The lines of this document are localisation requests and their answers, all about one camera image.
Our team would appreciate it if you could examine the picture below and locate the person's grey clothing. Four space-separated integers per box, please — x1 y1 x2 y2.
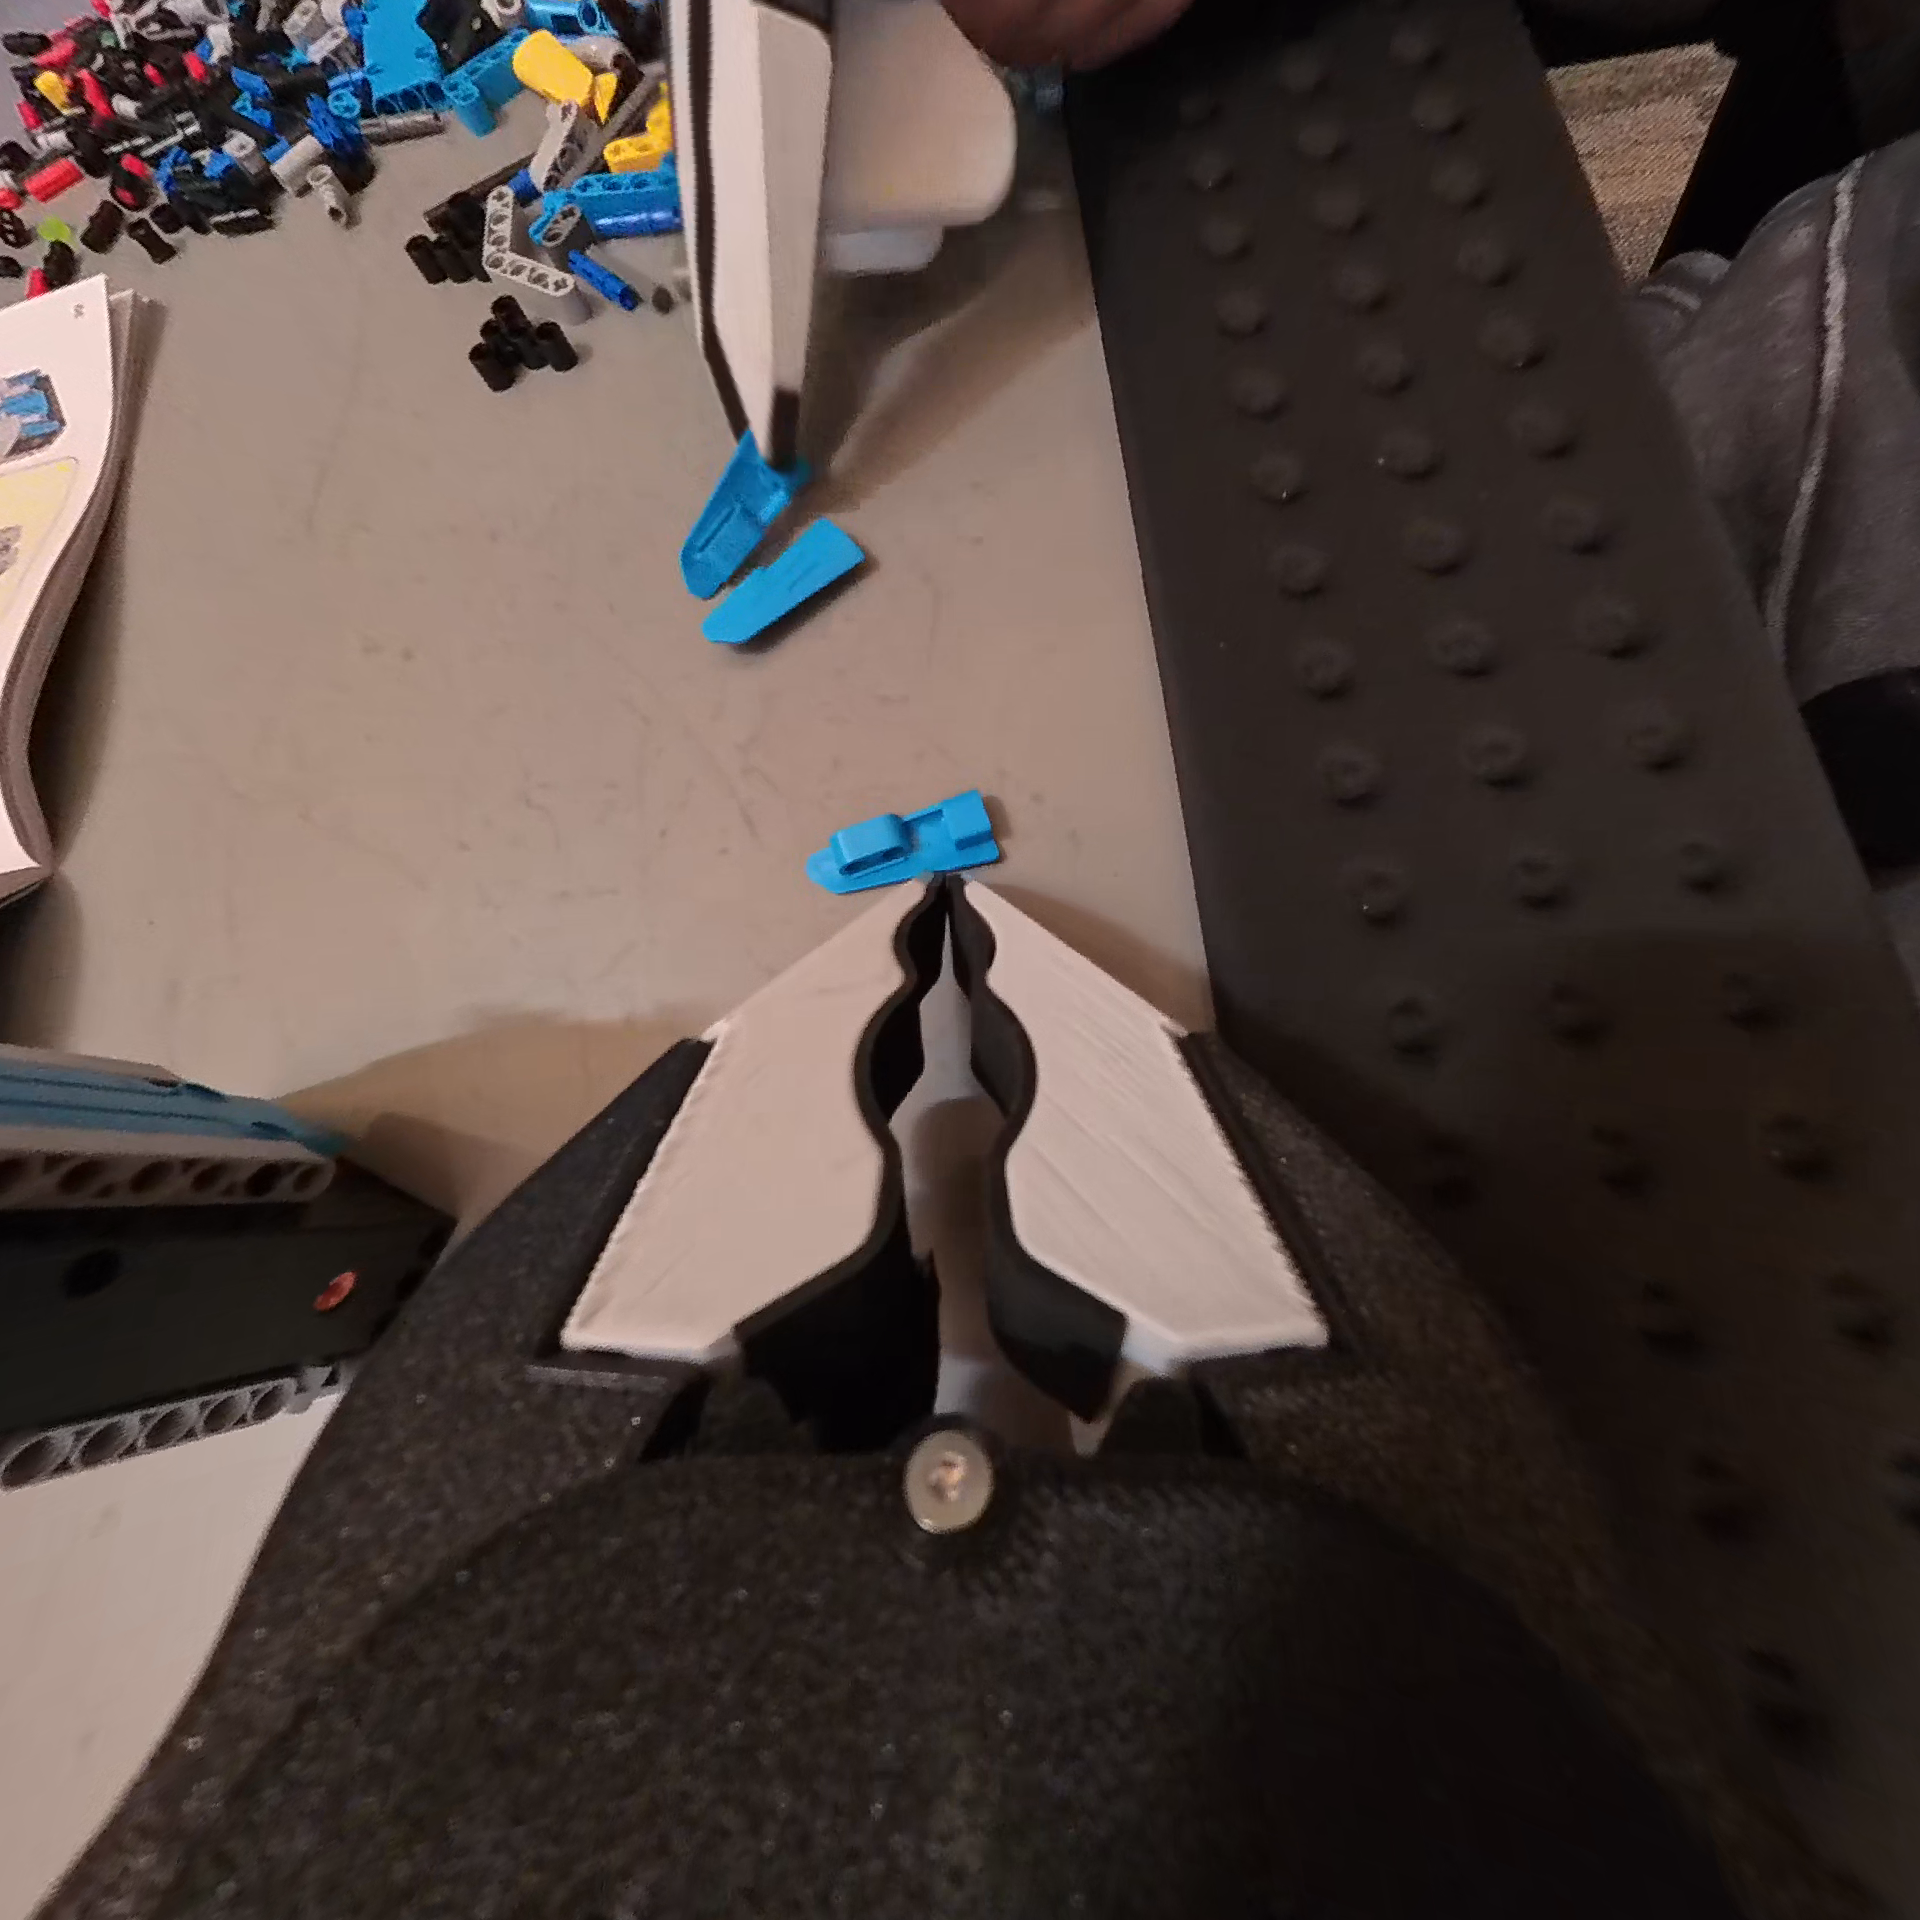
1629 146 1920 901

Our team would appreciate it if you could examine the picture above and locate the pile of building pieces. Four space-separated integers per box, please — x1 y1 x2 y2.
299 0 704 402

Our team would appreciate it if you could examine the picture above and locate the partly built toy brick model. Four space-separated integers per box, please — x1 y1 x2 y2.
0 1049 459 1495

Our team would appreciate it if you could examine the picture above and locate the open instruction booklet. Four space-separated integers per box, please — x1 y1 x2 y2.
0 272 154 913

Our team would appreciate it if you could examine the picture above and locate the black dotted rubber mat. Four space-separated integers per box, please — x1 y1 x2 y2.
1057 0 1920 1920

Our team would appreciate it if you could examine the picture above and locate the person's right hand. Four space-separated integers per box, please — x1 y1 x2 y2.
937 0 1219 68

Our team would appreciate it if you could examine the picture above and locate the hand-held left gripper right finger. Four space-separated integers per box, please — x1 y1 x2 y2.
958 874 1328 1453

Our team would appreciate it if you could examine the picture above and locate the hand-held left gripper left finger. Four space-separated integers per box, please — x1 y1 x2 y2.
562 874 951 1366

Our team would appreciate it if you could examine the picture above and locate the small blue panel piece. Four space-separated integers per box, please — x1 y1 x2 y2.
700 522 865 651
806 790 1000 897
673 431 820 603

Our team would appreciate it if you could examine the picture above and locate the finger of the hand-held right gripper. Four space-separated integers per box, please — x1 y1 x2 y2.
660 0 774 458
704 0 837 466

